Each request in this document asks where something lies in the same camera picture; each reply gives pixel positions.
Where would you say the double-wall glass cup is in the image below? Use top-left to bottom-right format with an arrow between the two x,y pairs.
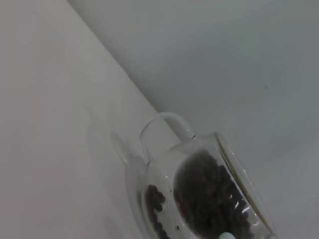
111,112 -> 277,239

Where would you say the coffee beans pile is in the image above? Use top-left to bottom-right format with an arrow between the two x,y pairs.
173,149 -> 260,239

